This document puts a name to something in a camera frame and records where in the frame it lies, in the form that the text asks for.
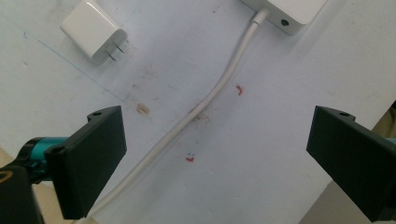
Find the white power strip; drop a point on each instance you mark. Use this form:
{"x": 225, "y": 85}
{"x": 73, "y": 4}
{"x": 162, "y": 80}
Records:
{"x": 295, "y": 12}

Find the white plug charger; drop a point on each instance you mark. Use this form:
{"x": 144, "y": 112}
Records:
{"x": 90, "y": 29}

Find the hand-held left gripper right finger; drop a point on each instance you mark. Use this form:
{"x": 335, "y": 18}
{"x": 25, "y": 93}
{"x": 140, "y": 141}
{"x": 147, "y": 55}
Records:
{"x": 351, "y": 155}

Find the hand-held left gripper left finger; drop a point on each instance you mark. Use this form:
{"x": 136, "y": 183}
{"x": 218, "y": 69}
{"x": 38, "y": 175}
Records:
{"x": 84, "y": 161}

